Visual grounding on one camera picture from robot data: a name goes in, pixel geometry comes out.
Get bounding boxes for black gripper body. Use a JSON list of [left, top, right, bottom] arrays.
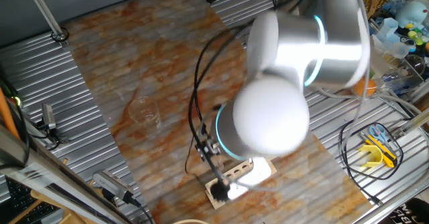
[[194, 135, 222, 161]]

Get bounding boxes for wooden test tube rack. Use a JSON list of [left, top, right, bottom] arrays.
[[204, 158, 278, 211]]

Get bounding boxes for clear glass beaker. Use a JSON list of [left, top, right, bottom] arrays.
[[128, 95, 162, 131]]

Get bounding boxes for printed beige paper bucket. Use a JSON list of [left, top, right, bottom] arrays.
[[172, 219, 211, 224]]

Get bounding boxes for orange marble pattern mat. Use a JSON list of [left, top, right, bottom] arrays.
[[63, 0, 375, 224]]

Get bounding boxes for orange ball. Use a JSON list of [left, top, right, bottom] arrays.
[[353, 78, 378, 97]]

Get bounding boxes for yellow curved plastic holder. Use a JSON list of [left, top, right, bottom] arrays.
[[357, 144, 383, 168]]

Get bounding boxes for yellow utility knife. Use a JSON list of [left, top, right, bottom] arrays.
[[361, 131, 399, 168]]

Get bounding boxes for black keyboard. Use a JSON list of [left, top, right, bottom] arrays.
[[5, 176, 63, 224]]

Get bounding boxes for orange stick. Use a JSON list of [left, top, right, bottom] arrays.
[[0, 88, 20, 140]]

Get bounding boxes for black board white letters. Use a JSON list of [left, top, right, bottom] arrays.
[[380, 199, 429, 224]]

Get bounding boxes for clear plastic measuring cup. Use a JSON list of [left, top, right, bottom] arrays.
[[388, 41, 410, 60]]

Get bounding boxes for blue hexagonal box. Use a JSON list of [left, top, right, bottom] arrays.
[[380, 17, 400, 39]]

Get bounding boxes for slanted metal pole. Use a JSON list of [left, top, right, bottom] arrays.
[[22, 0, 70, 47]]

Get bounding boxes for clear glass dome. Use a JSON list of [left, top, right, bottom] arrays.
[[404, 54, 427, 76]]

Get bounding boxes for green yellow small toy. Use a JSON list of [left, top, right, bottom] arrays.
[[407, 29, 425, 46]]

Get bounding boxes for light blue plush toy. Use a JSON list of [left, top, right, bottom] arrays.
[[394, 1, 429, 30]]

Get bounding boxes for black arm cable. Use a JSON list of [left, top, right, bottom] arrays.
[[192, 21, 255, 131], [184, 22, 255, 188]]

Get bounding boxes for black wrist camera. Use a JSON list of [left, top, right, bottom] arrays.
[[210, 182, 231, 203]]

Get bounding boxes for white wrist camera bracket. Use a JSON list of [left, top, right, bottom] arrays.
[[226, 156, 272, 201]]

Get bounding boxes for black depth camera cable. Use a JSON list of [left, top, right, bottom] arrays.
[[129, 197, 155, 224]]

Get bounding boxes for ribbed grey depth camera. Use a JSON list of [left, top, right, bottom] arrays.
[[92, 169, 135, 205]]

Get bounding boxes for slim grey camera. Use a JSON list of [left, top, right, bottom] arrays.
[[40, 103, 57, 131]]

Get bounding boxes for grey metal frame bar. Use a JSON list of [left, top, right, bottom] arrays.
[[0, 125, 135, 224]]

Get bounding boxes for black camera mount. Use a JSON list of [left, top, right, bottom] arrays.
[[33, 120, 70, 151]]

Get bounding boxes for blue handled scissors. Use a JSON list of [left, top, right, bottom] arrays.
[[367, 123, 388, 144]]

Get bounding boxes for looped thin black cable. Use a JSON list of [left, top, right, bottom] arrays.
[[338, 116, 405, 207]]

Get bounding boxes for grey base cable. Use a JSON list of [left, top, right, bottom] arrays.
[[314, 88, 429, 116]]

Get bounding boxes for aluminium rail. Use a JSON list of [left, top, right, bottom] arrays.
[[390, 106, 429, 139]]

